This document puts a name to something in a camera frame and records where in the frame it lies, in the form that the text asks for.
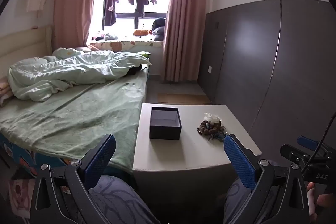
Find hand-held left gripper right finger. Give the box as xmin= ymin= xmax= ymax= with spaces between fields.
xmin=223 ymin=134 xmax=310 ymax=224

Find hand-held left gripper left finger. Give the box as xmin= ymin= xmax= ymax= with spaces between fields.
xmin=29 ymin=134 xmax=116 ymax=224

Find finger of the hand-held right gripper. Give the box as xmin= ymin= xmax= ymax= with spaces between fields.
xmin=280 ymin=144 xmax=305 ymax=162
xmin=297 ymin=135 xmax=326 ymax=151

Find pile of beaded jewelry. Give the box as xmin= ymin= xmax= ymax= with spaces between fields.
xmin=197 ymin=119 xmax=227 ymax=142

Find black box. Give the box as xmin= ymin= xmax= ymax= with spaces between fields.
xmin=149 ymin=106 xmax=182 ymax=140

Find person's right hand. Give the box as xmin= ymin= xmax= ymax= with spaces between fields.
xmin=306 ymin=181 xmax=336 ymax=218

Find person's right leg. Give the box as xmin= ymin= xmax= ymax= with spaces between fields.
xmin=223 ymin=177 xmax=253 ymax=224

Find person's leg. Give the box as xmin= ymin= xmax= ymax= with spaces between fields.
xmin=87 ymin=174 xmax=161 ymax=224
xmin=223 ymin=177 xmax=253 ymax=224

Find bed with green sheet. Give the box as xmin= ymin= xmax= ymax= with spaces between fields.
xmin=0 ymin=67 xmax=151 ymax=182

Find white side table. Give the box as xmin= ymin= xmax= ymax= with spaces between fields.
xmin=132 ymin=105 xmax=263 ymax=195

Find person's left leg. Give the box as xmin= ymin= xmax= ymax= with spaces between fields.
xmin=87 ymin=174 xmax=161 ymax=224

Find flattened cardboard sheet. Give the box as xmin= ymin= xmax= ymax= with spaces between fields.
xmin=157 ymin=93 xmax=212 ymax=105

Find cartoon foam floor mat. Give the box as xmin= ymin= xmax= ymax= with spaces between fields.
xmin=9 ymin=176 xmax=35 ymax=220

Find light green duvet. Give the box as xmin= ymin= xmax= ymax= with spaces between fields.
xmin=7 ymin=48 xmax=152 ymax=102

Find black item on bed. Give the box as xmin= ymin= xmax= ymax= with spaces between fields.
xmin=126 ymin=64 xmax=148 ymax=76

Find printed window seat cushion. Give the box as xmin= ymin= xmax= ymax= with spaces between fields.
xmin=91 ymin=40 xmax=165 ymax=53

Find pink patterned pillow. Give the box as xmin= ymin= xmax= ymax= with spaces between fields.
xmin=0 ymin=76 xmax=14 ymax=107

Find orange plush toy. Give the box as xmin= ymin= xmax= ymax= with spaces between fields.
xmin=133 ymin=28 xmax=150 ymax=37

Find cream padded headboard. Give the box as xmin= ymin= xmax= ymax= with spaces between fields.
xmin=0 ymin=26 xmax=54 ymax=67

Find dark plush pillow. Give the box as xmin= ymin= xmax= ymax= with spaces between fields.
xmin=151 ymin=17 xmax=167 ymax=41

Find pink curtain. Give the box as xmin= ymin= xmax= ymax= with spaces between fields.
xmin=54 ymin=0 xmax=105 ymax=50
xmin=163 ymin=0 xmax=219 ymax=83

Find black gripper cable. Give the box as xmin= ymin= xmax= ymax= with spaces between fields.
xmin=302 ymin=112 xmax=336 ymax=173

